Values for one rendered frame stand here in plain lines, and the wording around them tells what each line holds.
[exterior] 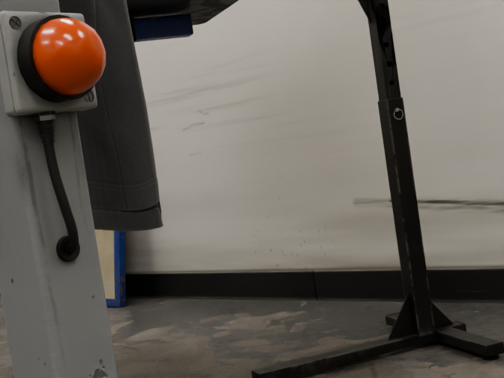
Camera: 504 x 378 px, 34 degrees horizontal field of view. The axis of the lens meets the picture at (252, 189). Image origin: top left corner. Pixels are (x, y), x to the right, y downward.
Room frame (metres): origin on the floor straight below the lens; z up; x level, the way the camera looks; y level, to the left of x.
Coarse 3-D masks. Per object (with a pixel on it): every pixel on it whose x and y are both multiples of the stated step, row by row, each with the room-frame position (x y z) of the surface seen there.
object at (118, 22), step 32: (64, 0) 0.81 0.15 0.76; (96, 0) 0.83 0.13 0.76; (128, 32) 0.85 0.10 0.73; (128, 64) 0.85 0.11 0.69; (128, 96) 0.84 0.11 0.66; (96, 128) 0.82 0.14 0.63; (128, 128) 0.84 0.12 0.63; (96, 160) 0.82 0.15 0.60; (128, 160) 0.84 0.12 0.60; (96, 192) 0.82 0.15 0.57; (128, 192) 0.83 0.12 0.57; (96, 224) 0.81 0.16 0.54; (128, 224) 0.83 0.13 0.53; (160, 224) 0.85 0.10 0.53
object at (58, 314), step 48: (0, 0) 0.41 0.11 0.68; (48, 0) 0.43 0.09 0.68; (0, 48) 0.40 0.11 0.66; (0, 96) 0.41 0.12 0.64; (96, 96) 0.43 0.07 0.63; (0, 144) 0.42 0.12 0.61; (0, 192) 0.42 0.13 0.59; (48, 192) 0.42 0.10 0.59; (0, 240) 0.43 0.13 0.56; (48, 240) 0.41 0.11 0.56; (96, 240) 0.44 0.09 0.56; (0, 288) 0.43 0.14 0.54; (48, 288) 0.41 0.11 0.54; (96, 288) 0.43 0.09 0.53; (48, 336) 0.41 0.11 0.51; (96, 336) 0.43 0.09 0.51
